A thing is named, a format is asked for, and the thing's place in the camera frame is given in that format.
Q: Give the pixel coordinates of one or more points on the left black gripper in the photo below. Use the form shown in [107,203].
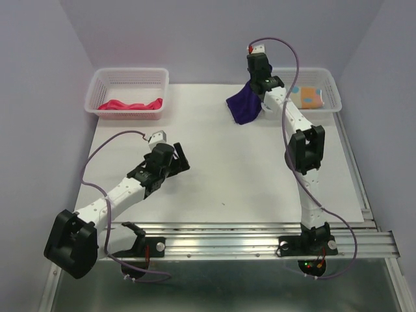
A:
[179,164]

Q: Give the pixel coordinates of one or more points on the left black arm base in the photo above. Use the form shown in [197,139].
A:
[138,259]

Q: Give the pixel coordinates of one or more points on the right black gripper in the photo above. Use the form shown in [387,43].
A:
[268,67]

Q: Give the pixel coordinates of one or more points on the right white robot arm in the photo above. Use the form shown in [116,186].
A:
[304,143]

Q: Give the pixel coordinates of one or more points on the right white plastic basket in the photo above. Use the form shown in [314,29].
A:
[320,78]

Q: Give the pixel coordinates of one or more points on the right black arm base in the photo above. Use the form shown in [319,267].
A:
[311,254]

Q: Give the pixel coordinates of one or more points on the white plastic basket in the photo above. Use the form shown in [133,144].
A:
[130,85]
[320,78]

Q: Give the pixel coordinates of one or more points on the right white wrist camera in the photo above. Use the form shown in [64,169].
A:
[256,49]

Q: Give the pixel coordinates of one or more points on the purple towel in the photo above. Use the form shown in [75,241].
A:
[245,105]

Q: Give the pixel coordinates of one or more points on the pink towel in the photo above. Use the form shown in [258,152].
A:
[117,105]

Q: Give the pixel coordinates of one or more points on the aluminium mounting rail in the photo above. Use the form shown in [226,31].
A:
[251,241]

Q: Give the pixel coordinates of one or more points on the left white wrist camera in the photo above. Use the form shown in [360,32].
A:
[157,138]

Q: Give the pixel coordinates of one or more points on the left white plastic basket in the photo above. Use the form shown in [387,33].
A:
[130,85]

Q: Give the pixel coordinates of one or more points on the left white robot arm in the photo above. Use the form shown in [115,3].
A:
[78,239]

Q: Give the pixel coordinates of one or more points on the light blue dotted towel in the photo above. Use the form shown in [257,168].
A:
[306,97]

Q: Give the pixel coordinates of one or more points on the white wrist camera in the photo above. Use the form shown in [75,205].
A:
[157,138]
[256,49]

